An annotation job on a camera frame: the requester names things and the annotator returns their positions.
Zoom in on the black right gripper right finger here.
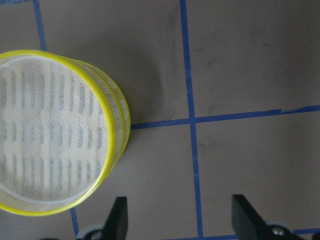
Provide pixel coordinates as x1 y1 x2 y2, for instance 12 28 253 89
231 194 267 240

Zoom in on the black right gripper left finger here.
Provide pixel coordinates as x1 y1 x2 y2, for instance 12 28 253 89
100 196 128 240

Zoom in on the yellow-rimmed bamboo steamer lower layer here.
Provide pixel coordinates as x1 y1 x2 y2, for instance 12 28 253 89
71 59 131 162

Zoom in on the yellow-rimmed bamboo steamer layer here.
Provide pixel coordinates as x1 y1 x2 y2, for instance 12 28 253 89
0 49 117 217
71 59 131 162

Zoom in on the yellow-rimmed bamboo steamer upper layer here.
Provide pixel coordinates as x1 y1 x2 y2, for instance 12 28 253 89
0 49 117 217

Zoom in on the white mesh steamer liner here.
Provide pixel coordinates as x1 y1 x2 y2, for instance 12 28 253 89
0 55 109 206

